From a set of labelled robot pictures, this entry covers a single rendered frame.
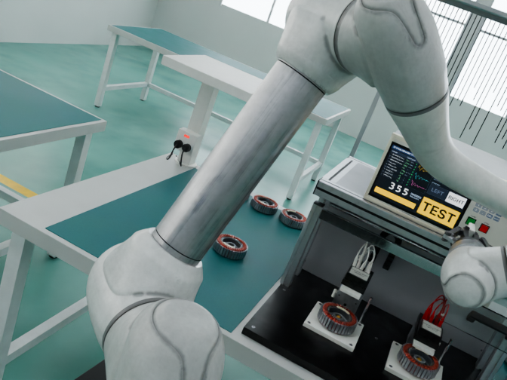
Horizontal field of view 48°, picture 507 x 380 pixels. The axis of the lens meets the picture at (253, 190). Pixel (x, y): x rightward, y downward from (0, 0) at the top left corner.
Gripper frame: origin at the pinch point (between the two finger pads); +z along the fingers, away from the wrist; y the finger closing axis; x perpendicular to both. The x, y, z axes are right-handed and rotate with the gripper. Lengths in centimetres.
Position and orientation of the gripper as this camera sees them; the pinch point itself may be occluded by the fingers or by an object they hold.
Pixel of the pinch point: (469, 231)
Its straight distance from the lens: 157.8
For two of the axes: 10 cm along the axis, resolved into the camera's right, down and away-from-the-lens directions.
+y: 8.7, 4.3, -2.4
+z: 3.6, -2.1, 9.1
